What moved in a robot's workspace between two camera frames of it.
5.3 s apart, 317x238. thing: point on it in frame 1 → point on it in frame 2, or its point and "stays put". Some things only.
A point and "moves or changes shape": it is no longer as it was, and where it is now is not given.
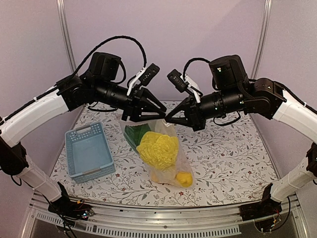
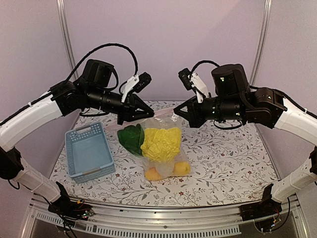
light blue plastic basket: (88, 152) stays put
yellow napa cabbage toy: (158, 150) moves or changes shape
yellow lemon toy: (184, 179) → (181, 168)
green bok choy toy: (134, 134) moves or changes shape
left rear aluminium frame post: (61, 4) stays put
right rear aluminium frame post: (265, 20) stays put
